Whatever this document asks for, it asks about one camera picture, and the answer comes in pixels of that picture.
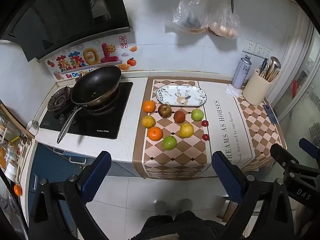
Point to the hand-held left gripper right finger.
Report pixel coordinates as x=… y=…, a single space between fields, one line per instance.
x=227 y=177

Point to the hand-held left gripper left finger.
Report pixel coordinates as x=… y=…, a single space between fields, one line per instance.
x=97 y=177

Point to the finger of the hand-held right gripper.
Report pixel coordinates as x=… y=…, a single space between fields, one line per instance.
x=282 y=155
x=308 y=143

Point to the red cherry tomato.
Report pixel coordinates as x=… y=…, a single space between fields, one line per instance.
x=205 y=123
x=205 y=137

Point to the yellow citrus fruit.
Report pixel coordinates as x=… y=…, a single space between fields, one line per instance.
x=186 y=130

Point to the green apple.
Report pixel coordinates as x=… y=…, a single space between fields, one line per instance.
x=197 y=115
x=170 y=142

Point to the orange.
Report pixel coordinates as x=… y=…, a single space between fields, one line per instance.
x=148 y=106
x=155 y=133

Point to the yellow-green mandarin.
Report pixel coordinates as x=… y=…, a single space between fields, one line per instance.
x=148 y=121

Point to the reddish-brown round fruit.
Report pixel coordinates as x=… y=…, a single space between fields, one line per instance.
x=179 y=116

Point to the brown apple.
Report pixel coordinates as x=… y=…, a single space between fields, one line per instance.
x=164 y=110

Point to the oval floral ceramic plate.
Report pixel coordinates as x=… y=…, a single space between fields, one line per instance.
x=181 y=95

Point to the wooden stool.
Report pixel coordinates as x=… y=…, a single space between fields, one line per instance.
x=228 y=208

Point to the blue flat phone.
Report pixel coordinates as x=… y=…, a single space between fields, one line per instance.
x=270 y=114

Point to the black glass gas stove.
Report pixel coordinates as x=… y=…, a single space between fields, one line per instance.
x=107 y=122

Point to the checkered printed counter mat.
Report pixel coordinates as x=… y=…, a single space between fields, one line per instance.
x=225 y=120

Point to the glass sliding door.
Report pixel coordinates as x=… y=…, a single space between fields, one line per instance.
x=305 y=80

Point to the person's dark fuzzy trousers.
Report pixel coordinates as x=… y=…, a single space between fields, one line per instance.
x=180 y=226

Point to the cream utensil holder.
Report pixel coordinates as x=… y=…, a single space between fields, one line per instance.
x=257 y=91

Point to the grey slipper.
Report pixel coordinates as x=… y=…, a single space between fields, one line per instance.
x=162 y=207

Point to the bundle of chopsticks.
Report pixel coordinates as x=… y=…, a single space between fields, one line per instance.
x=270 y=73

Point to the white folded tissue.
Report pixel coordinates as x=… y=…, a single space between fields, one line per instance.
x=233 y=91

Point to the small orange ornament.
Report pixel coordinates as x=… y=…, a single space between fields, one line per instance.
x=18 y=190

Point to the small white cup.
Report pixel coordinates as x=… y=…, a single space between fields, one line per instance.
x=32 y=125

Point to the cast iron burner grate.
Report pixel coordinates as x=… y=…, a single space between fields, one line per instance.
x=58 y=101

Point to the metal spoon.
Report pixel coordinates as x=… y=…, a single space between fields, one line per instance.
x=275 y=62

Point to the cluttered storage shelf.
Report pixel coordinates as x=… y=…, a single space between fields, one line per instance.
x=12 y=150

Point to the grey spray can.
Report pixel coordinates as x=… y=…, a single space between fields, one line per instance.
x=241 y=72

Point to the clear plastic bag pale contents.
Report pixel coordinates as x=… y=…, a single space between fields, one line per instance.
x=225 y=27

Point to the clear plastic bag dark contents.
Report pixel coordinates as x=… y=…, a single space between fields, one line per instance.
x=190 y=15

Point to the black range hood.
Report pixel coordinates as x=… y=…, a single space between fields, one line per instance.
x=62 y=10

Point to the white wall socket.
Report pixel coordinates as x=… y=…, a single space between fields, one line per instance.
x=259 y=49
x=249 y=46
x=268 y=52

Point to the colourful wall sticker set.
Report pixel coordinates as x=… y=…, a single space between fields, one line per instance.
x=87 y=57

